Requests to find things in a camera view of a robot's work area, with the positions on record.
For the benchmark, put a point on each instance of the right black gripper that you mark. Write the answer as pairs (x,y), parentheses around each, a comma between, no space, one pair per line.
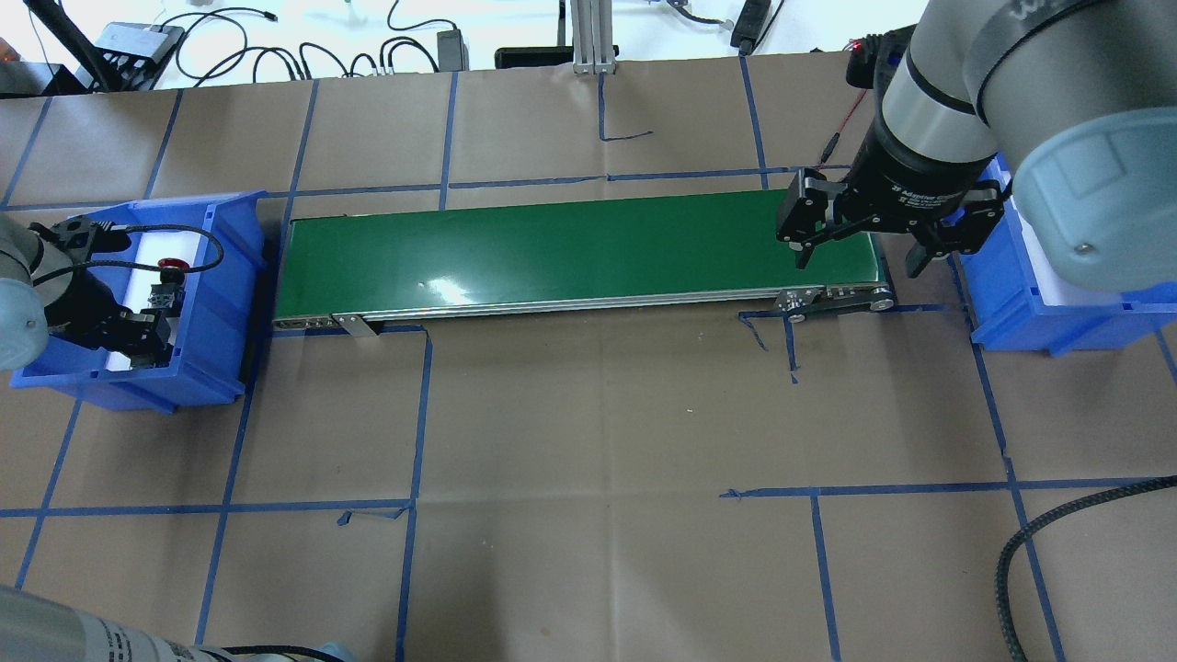
(912,182)

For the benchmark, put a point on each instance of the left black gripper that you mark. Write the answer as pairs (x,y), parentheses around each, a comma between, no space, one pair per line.
(81,302)

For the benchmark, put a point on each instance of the red push button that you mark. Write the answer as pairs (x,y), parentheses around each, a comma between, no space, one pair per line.
(167,295)

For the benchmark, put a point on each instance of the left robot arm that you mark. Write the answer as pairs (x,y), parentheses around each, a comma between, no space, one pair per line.
(26,333)

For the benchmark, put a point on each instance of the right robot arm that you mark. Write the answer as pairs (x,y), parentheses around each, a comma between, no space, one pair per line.
(1065,107)

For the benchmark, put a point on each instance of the blue bin left side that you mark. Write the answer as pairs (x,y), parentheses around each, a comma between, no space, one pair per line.
(209,336)

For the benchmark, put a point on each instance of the blue bin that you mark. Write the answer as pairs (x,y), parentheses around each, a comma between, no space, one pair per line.
(1021,304)
(209,336)

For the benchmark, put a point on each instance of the blue bin right side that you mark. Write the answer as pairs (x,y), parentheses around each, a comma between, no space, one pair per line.
(1021,304)

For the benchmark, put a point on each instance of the green conveyor belt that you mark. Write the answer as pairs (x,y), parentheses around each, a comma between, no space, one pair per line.
(557,258)

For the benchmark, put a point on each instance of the black power adapter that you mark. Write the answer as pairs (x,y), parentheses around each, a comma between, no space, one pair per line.
(452,52)

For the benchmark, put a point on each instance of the aluminium frame post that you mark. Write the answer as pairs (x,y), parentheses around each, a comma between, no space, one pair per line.
(591,33)

